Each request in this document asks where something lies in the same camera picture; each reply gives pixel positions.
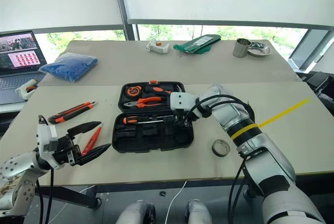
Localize black plastic tool case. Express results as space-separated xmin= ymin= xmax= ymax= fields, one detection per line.
xmin=111 ymin=80 xmax=195 ymax=154

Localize black orange handled tool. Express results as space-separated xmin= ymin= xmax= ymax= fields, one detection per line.
xmin=144 ymin=85 xmax=173 ymax=97

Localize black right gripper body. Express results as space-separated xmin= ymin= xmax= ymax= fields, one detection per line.
xmin=173 ymin=108 xmax=196 ymax=126

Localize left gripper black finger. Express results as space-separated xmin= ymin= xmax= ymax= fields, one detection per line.
xmin=76 ymin=143 xmax=113 ymax=167
xmin=67 ymin=121 xmax=102 ymax=136

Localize black table frame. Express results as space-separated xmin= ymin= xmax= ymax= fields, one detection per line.
xmin=38 ymin=185 xmax=102 ymax=209

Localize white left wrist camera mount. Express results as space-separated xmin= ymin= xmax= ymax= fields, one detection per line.
xmin=35 ymin=123 xmax=77 ymax=170

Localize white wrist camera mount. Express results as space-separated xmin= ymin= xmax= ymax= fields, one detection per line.
xmin=35 ymin=123 xmax=77 ymax=170
xmin=169 ymin=91 xmax=196 ymax=111

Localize black orange utility knife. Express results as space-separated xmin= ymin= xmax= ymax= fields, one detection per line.
xmin=47 ymin=101 xmax=98 ymax=125

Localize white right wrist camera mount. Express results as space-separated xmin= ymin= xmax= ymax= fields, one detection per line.
xmin=169 ymin=91 xmax=196 ymax=111

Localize yellow tape strip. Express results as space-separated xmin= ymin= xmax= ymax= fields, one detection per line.
xmin=257 ymin=98 xmax=312 ymax=128

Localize open laptop computer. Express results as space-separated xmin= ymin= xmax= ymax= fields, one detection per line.
xmin=0 ymin=30 xmax=48 ymax=105

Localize silver rounded robot leg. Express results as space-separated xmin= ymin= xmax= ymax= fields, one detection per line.
xmin=185 ymin=198 xmax=214 ymax=224
xmin=115 ymin=199 xmax=157 ymax=224

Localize green packet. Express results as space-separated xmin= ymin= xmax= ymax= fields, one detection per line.
xmin=173 ymin=33 xmax=222 ymax=55

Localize white floor cable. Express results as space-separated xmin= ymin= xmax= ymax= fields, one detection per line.
xmin=165 ymin=180 xmax=188 ymax=224
xmin=47 ymin=184 xmax=97 ymax=224

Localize grey tape roll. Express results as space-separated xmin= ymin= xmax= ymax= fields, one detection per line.
xmin=211 ymin=138 xmax=232 ymax=158

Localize white glue gun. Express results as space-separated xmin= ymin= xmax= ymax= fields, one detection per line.
xmin=15 ymin=78 xmax=40 ymax=101

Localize black orange screwdriver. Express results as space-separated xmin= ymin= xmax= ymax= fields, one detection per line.
xmin=122 ymin=116 xmax=165 ymax=125

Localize red test pen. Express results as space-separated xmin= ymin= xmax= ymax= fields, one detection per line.
xmin=81 ymin=123 xmax=104 ymax=157

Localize black equipment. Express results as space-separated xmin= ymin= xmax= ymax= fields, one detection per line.
xmin=296 ymin=70 xmax=334 ymax=116

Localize white plastic gun tool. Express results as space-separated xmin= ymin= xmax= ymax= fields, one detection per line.
xmin=145 ymin=38 xmax=172 ymax=55

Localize steel cup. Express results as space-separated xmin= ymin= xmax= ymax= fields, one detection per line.
xmin=232 ymin=38 xmax=252 ymax=58

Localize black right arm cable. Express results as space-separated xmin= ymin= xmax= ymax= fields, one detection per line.
xmin=182 ymin=93 xmax=256 ymax=131
xmin=227 ymin=153 xmax=253 ymax=224

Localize orange handled pliers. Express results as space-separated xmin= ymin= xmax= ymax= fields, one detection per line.
xmin=123 ymin=96 xmax=163 ymax=110

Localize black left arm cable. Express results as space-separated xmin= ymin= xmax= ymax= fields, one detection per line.
xmin=35 ymin=166 xmax=55 ymax=224

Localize slim orange utility knife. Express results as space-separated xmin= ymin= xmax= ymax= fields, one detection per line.
xmin=54 ymin=100 xmax=92 ymax=117

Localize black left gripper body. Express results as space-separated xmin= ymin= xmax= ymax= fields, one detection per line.
xmin=45 ymin=134 xmax=82 ymax=167

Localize blue plastic bag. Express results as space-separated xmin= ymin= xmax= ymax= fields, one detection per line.
xmin=39 ymin=52 xmax=100 ymax=82

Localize black orange tape measure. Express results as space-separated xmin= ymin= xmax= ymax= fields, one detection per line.
xmin=125 ymin=85 xmax=143 ymax=97

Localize steel dish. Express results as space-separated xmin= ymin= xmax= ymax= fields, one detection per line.
xmin=246 ymin=41 xmax=272 ymax=58

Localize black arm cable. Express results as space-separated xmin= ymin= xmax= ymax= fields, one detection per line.
xmin=182 ymin=93 xmax=256 ymax=131
xmin=227 ymin=153 xmax=253 ymax=224
xmin=35 ymin=166 xmax=55 ymax=224

